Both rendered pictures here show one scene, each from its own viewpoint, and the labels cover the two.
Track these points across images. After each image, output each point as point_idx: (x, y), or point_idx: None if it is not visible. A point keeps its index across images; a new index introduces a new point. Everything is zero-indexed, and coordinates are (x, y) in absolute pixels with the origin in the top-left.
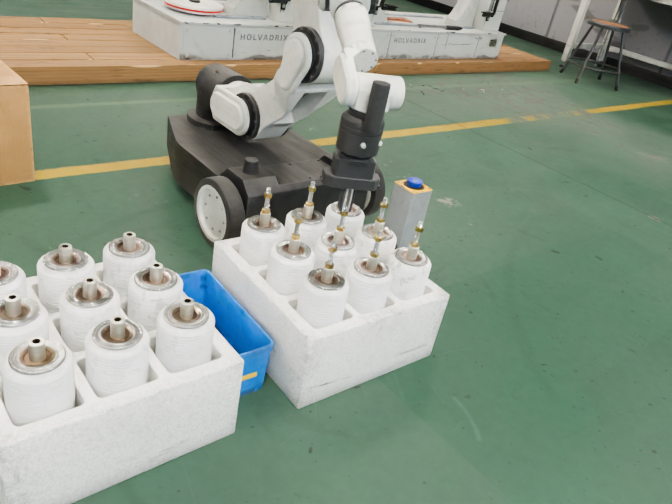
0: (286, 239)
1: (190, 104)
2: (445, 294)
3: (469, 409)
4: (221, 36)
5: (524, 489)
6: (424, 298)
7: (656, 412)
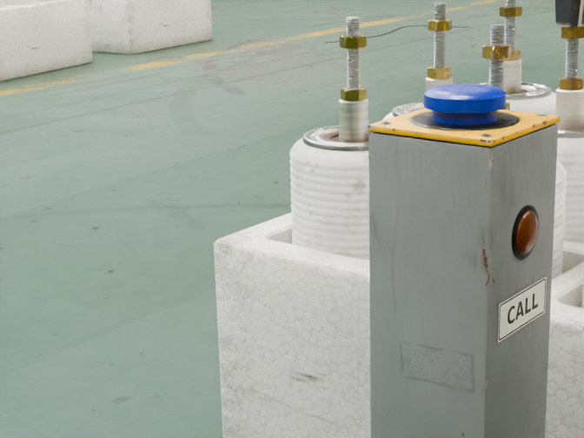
0: None
1: None
2: (227, 236)
3: (121, 381)
4: None
5: (39, 315)
6: (286, 220)
7: None
